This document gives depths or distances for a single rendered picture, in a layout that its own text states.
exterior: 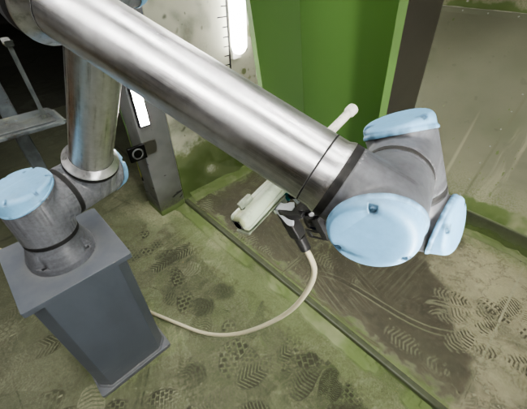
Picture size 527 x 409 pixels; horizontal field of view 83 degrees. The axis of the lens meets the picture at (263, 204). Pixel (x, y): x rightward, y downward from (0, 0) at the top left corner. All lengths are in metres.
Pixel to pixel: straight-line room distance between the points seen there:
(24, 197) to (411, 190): 0.86
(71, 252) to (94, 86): 0.52
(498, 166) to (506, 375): 1.12
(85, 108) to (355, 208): 0.65
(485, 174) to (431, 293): 0.82
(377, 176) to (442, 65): 2.13
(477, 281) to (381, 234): 1.69
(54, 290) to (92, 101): 0.55
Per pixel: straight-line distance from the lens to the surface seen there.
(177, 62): 0.37
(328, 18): 1.58
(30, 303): 1.06
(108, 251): 1.08
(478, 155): 2.23
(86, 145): 0.89
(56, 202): 0.98
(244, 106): 0.33
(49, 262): 1.06
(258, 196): 0.63
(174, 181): 2.04
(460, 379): 1.62
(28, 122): 1.69
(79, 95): 0.78
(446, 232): 0.48
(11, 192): 0.98
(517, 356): 1.81
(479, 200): 2.21
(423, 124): 0.42
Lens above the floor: 1.37
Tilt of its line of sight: 40 degrees down
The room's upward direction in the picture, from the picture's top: straight up
